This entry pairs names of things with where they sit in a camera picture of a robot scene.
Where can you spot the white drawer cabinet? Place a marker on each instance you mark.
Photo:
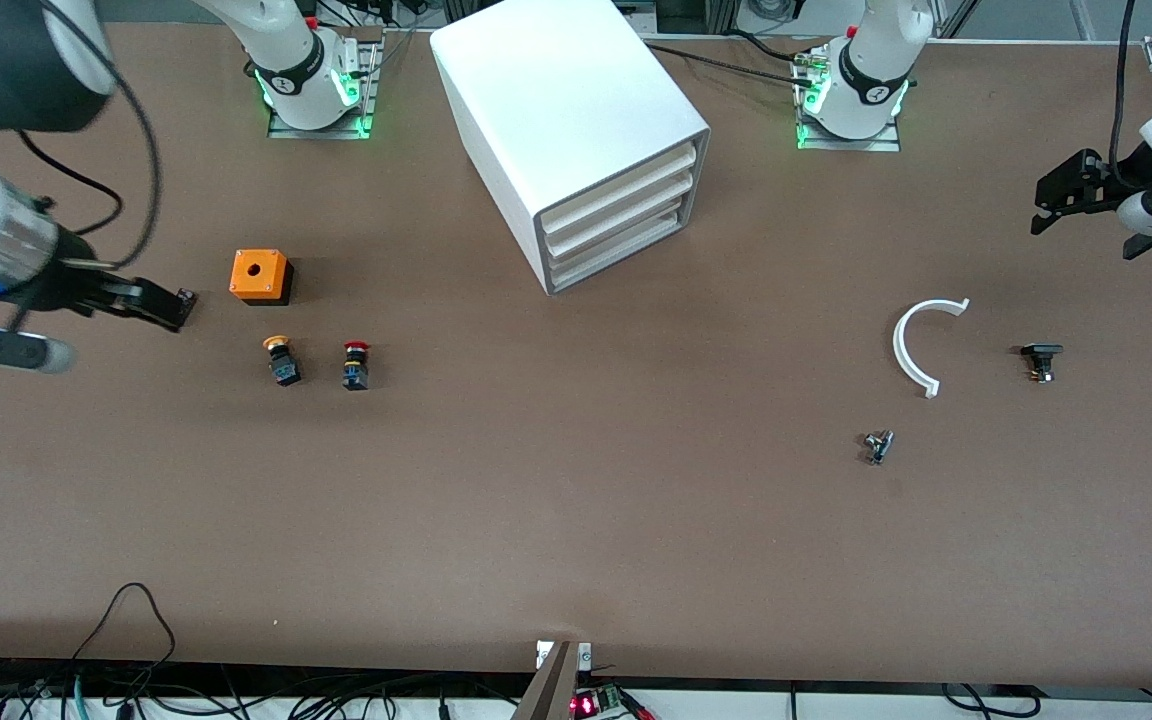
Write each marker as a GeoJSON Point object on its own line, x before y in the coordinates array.
{"type": "Point", "coordinates": [556, 90]}

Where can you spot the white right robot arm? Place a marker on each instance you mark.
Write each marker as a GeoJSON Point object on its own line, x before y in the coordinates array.
{"type": "Point", "coordinates": [301, 60]}

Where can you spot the black flat-headed switch part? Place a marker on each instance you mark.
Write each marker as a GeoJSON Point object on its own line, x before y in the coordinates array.
{"type": "Point", "coordinates": [1041, 352]}

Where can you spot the orange switch enclosure box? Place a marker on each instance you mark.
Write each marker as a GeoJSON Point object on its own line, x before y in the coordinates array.
{"type": "Point", "coordinates": [258, 272]}

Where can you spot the small grey metal part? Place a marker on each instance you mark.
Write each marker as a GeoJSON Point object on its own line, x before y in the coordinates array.
{"type": "Point", "coordinates": [877, 445]}

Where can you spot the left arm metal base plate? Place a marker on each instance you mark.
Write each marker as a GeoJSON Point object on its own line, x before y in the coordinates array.
{"type": "Point", "coordinates": [886, 143]}

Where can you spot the dark cylindrical capacitor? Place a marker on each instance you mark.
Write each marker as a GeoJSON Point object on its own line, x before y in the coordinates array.
{"type": "Point", "coordinates": [186, 298]}

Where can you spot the red-capped push button switch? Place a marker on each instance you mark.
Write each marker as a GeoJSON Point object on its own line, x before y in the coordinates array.
{"type": "Point", "coordinates": [356, 372]}

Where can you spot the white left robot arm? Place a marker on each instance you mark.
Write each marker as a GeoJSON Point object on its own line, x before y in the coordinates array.
{"type": "Point", "coordinates": [871, 70]}

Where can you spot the white curved plastic piece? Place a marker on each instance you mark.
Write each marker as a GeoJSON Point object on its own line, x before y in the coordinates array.
{"type": "Point", "coordinates": [902, 350]}

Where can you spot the circuit board with red light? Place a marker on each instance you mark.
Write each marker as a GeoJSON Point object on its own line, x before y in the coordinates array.
{"type": "Point", "coordinates": [586, 705]}

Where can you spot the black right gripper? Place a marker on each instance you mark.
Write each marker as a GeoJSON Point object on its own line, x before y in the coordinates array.
{"type": "Point", "coordinates": [72, 283]}

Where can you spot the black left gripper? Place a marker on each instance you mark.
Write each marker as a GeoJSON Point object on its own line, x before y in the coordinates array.
{"type": "Point", "coordinates": [1086, 181]}

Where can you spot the orange-capped push button switch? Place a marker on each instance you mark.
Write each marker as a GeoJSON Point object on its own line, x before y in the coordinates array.
{"type": "Point", "coordinates": [283, 365]}

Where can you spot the brown angled stand post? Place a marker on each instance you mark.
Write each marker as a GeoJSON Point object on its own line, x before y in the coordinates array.
{"type": "Point", "coordinates": [551, 690]}

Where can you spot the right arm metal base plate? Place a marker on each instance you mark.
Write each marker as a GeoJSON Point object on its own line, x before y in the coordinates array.
{"type": "Point", "coordinates": [281, 128]}

